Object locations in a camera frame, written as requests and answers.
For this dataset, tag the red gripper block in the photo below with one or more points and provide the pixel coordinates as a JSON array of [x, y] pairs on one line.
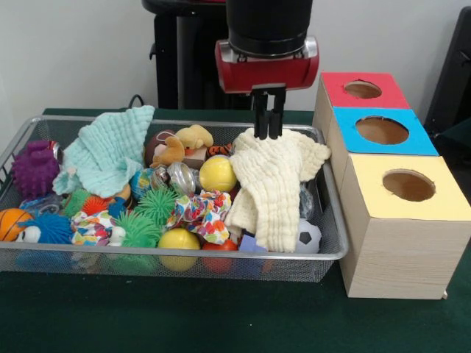
[[265, 73]]

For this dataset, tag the colourful heart print cloth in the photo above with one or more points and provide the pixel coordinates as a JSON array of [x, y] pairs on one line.
[[202, 217]]

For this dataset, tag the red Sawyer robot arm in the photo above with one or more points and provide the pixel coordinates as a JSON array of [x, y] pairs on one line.
[[268, 22]]

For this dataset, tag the shallow clear mesh bin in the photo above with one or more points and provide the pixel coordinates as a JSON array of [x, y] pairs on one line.
[[257, 268]]

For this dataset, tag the wooden box with three holes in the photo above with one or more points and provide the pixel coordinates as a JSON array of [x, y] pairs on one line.
[[404, 257]]

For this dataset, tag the cream muslin cloth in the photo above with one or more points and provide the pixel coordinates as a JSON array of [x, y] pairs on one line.
[[272, 184]]

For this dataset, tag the yellow tennis ball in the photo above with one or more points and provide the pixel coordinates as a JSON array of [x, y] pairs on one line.
[[217, 174]]

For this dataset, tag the small soccer ball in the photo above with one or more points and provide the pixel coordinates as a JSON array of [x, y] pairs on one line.
[[308, 235]]

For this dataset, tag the green spiky puffer ball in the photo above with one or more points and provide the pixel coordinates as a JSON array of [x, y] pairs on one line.
[[154, 204]]

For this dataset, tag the smooth yellow ball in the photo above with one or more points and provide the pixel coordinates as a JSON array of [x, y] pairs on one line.
[[178, 239]]

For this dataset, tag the mint muslin cloth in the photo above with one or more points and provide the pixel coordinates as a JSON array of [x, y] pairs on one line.
[[106, 147]]

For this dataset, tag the black chair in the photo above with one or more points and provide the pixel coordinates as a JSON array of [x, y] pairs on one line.
[[452, 73]]

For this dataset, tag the dark green table cloth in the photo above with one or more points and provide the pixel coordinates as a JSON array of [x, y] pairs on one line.
[[458, 128], [184, 320]]

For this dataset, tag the colourful print cloth with white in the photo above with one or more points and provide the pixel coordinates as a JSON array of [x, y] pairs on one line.
[[92, 228]]

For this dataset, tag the purple knobbly ball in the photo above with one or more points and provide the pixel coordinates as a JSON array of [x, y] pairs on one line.
[[35, 173]]

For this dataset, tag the blue puffer toy with eyes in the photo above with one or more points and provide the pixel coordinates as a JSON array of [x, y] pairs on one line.
[[51, 228]]

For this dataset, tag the small orange basketball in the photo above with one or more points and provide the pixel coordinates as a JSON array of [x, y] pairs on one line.
[[13, 224]]

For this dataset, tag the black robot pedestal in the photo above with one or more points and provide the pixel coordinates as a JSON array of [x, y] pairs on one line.
[[191, 66]]

